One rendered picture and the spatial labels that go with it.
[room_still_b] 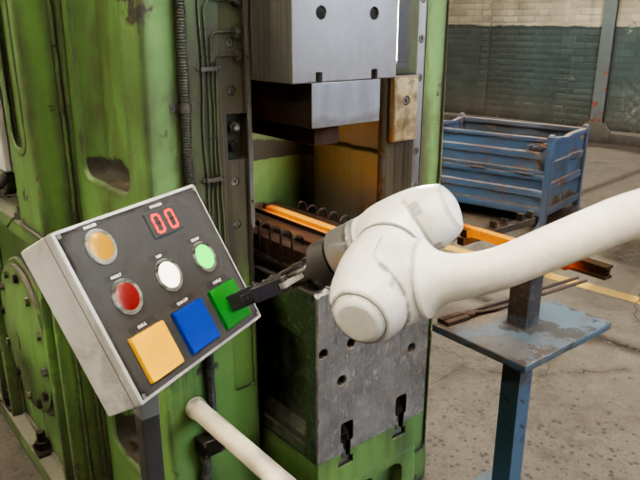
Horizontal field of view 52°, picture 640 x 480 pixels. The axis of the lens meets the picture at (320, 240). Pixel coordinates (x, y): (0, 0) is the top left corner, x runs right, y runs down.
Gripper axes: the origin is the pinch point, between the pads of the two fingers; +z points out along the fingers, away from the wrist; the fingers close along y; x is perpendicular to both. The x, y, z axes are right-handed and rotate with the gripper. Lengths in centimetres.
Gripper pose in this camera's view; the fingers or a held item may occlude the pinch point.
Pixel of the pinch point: (246, 296)
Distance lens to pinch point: 116.4
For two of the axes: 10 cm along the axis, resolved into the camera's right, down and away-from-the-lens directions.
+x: -4.5, -8.9, -0.6
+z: -7.8, 3.6, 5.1
